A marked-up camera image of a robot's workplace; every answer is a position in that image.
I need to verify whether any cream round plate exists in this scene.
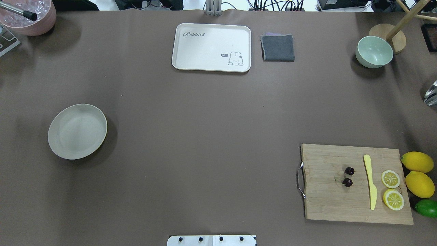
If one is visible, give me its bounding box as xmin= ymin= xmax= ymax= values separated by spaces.
xmin=48 ymin=104 xmax=108 ymax=160

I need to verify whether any white rabbit tray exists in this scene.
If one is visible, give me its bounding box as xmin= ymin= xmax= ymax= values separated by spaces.
xmin=171 ymin=23 xmax=252 ymax=73

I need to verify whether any dark red cherry upper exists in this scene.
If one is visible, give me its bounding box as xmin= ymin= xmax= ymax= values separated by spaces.
xmin=344 ymin=167 xmax=355 ymax=176

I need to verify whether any dark red cherry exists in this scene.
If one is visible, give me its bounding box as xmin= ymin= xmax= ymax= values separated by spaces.
xmin=342 ymin=178 xmax=353 ymax=188
xmin=344 ymin=167 xmax=355 ymax=176

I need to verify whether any dark red cherry lower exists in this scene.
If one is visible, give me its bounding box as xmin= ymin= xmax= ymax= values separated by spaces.
xmin=342 ymin=178 xmax=353 ymax=188

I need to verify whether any grey folded cloth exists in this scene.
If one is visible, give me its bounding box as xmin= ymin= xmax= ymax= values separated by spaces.
xmin=260 ymin=33 xmax=295 ymax=62

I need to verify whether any bamboo cutting board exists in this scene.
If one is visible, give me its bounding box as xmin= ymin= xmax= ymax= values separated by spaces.
xmin=298 ymin=143 xmax=414 ymax=225

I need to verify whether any yellow plastic knife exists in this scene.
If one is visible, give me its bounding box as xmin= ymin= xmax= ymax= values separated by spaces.
xmin=363 ymin=154 xmax=377 ymax=210

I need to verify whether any mint green bowl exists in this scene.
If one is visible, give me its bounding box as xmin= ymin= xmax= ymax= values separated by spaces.
xmin=355 ymin=36 xmax=394 ymax=68

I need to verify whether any lemon half upper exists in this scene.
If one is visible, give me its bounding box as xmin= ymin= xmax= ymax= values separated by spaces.
xmin=381 ymin=170 xmax=401 ymax=189

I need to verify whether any lemon half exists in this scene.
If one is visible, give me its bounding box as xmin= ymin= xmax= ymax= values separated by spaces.
xmin=381 ymin=170 xmax=401 ymax=189
xmin=383 ymin=189 xmax=405 ymax=211

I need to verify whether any lemon half lower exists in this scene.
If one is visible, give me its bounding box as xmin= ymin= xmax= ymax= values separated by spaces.
xmin=383 ymin=189 xmax=405 ymax=211

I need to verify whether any wooden cup stand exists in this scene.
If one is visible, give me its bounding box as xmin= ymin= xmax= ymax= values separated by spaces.
xmin=368 ymin=0 xmax=436 ymax=54

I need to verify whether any whole yellow lemon upper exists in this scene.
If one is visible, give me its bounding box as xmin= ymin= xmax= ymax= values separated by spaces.
xmin=400 ymin=151 xmax=434 ymax=173

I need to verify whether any whole yellow lemon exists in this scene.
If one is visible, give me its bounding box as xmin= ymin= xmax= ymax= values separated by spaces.
xmin=405 ymin=171 xmax=435 ymax=199
xmin=400 ymin=151 xmax=434 ymax=173

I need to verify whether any whole yellow lemon lower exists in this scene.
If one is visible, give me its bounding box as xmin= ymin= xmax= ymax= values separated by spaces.
xmin=405 ymin=171 xmax=435 ymax=199

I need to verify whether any metal ice scoop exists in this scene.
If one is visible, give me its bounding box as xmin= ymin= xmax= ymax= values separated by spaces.
xmin=423 ymin=80 xmax=437 ymax=107

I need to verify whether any metal muddler black tip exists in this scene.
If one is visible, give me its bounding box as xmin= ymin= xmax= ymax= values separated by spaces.
xmin=0 ymin=1 xmax=38 ymax=21

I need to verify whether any pink bowl with ice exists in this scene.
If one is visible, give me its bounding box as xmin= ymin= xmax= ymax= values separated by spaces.
xmin=0 ymin=0 xmax=57 ymax=36

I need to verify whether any green lime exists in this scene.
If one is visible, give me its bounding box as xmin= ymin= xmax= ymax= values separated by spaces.
xmin=414 ymin=199 xmax=437 ymax=218

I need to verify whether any aluminium frame post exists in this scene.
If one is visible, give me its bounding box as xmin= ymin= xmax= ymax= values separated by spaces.
xmin=205 ymin=0 xmax=223 ymax=16

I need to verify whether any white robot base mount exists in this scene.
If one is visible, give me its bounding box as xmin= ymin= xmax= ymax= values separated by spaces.
xmin=167 ymin=235 xmax=257 ymax=246

